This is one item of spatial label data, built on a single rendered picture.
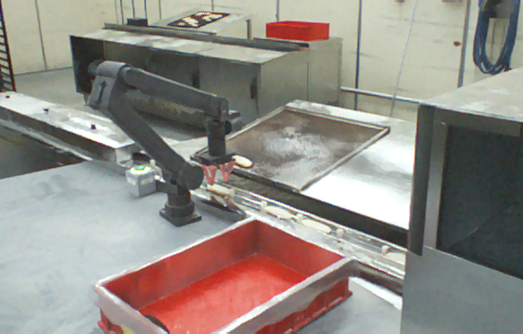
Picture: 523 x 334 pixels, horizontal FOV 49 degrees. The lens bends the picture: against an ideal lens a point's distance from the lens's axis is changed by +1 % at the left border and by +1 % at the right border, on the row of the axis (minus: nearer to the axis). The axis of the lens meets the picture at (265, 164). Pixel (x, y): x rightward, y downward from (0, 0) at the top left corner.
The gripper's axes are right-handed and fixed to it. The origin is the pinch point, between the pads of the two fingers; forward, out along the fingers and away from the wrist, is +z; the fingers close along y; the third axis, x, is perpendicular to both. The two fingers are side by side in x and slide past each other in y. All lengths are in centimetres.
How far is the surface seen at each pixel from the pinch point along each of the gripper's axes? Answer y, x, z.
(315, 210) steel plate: -14.3, 28.6, 6.3
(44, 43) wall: -273, -702, 41
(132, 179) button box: 16.8, -23.5, 0.8
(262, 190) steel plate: -14.7, 5.4, 6.2
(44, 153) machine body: 10, -104, 11
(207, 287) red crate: 37, 38, 6
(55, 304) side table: 65, 18, 6
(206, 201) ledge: 9.1, 4.6, 3.0
